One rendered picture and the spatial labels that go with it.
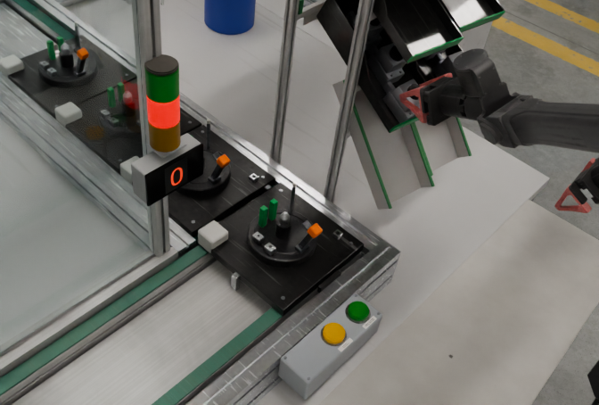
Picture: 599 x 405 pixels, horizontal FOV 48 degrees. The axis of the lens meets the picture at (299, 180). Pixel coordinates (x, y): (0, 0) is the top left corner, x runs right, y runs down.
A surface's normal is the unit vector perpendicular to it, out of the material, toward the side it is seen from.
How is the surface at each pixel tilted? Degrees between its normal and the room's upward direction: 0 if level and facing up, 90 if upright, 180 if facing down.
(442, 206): 0
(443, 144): 45
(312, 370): 0
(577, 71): 0
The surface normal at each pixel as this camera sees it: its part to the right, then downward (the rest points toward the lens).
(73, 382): 0.11, -0.71
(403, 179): 0.50, -0.08
